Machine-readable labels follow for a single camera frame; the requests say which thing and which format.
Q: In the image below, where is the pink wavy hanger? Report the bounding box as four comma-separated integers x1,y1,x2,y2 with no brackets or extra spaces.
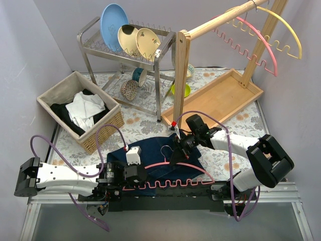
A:
122,162,215,191
212,11,278,77

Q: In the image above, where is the dark blue denim skirt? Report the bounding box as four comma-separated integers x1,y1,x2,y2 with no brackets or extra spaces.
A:
107,134,204,196

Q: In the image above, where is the white cloth garment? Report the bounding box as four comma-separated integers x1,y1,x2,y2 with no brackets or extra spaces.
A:
66,91,106,132

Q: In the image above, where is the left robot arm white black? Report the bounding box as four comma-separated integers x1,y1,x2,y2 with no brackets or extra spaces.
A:
14,157,147,201

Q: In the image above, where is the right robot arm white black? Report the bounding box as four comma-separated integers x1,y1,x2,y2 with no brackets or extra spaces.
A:
170,111,294,200

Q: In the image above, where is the yellow wavy hanger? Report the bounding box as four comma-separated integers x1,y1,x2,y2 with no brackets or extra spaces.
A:
225,0,303,60

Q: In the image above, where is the lime green bowl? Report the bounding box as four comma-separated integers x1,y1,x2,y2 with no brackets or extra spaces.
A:
171,84,191,98

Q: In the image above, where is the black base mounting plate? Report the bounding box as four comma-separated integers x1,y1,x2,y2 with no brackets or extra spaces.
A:
77,180,258,213

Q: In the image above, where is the wooden clothes rack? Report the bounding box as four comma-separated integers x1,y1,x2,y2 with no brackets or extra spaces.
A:
161,1,287,128

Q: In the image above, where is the floral table mat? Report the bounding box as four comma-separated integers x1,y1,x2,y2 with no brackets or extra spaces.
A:
47,68,278,182

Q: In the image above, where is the floral white bowl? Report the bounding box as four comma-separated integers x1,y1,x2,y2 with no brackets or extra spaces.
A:
187,64,195,79

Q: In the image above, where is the patterned red bowl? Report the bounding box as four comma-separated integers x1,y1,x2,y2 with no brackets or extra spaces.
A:
120,80,137,101

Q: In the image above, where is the teal cup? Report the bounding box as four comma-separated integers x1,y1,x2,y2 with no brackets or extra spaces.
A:
132,68,147,87

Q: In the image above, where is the steel dish rack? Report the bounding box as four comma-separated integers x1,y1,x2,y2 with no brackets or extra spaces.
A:
77,17,176,123

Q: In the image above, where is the wicker laundry basket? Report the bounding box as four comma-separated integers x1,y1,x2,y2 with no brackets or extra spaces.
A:
37,71,124,154

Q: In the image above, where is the black cloth garment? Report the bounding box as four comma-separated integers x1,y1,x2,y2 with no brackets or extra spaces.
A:
50,89,109,136

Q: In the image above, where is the cream floral plate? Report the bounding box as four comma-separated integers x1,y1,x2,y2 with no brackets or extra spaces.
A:
136,28,161,62

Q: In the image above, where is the cream plate dark spot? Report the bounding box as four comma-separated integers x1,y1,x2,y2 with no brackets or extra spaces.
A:
117,24,141,56

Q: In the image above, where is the blue plate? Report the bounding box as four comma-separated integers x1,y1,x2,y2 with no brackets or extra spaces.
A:
100,4,128,52

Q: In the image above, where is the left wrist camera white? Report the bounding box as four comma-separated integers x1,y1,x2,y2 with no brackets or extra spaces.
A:
126,146,141,166

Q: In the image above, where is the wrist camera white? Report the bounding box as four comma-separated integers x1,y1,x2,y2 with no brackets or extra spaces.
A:
126,146,141,166
168,121,181,139

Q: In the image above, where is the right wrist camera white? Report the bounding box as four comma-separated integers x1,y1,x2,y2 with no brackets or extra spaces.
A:
168,121,181,139

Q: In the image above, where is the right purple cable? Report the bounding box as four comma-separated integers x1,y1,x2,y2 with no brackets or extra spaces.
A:
177,110,261,222

